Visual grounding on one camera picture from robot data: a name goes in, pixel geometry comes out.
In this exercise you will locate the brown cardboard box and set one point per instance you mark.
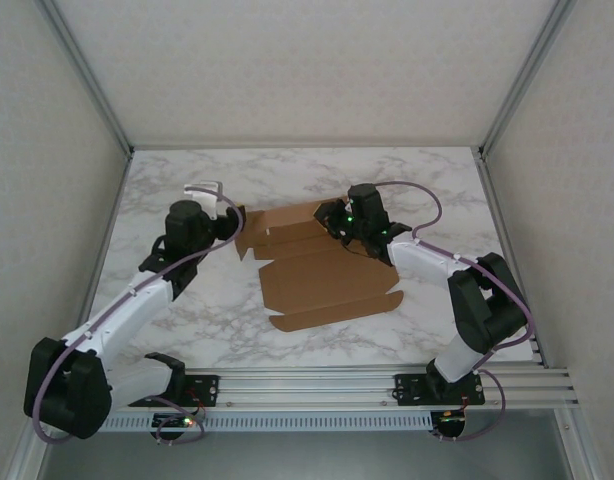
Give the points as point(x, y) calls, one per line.
point(327, 285)

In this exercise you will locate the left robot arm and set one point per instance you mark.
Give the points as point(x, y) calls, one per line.
point(122, 315)

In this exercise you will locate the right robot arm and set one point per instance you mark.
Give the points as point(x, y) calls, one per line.
point(487, 310)

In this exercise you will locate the small circuit board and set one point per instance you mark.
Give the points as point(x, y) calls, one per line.
point(451, 418)
point(172, 422)

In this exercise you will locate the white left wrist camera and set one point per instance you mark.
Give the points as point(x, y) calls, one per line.
point(204, 197)

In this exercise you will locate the aluminium back rail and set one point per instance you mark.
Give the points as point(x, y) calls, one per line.
point(307, 147)

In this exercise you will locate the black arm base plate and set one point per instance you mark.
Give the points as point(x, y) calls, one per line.
point(409, 395)
point(209, 385)

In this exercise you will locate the aluminium mounting rail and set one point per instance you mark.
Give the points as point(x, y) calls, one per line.
point(307, 387)

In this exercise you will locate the aluminium frame post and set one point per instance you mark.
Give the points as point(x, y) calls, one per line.
point(522, 75)
point(89, 75)

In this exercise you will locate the aluminium lower frame beam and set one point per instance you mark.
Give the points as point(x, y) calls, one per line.
point(577, 445)
point(24, 460)

